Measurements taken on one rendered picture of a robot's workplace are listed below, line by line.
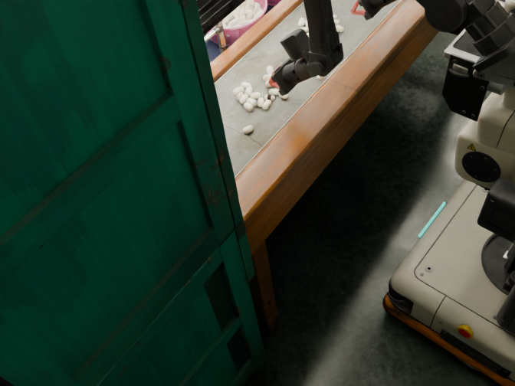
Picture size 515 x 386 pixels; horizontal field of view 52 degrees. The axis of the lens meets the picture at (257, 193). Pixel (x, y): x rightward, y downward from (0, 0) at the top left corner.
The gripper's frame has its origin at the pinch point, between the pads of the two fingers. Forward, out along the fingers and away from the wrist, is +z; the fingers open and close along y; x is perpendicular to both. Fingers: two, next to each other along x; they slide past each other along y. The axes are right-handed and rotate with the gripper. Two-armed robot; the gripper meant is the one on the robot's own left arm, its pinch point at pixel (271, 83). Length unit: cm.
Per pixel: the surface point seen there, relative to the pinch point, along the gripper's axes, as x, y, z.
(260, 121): 6.9, 8.1, 4.6
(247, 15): -16.3, -32.0, 31.0
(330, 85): 11.9, -13.2, -5.6
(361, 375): 98, 32, 12
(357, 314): 89, 13, 21
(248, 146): 9.1, 18.0, 2.2
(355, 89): 16.4, -15.4, -11.1
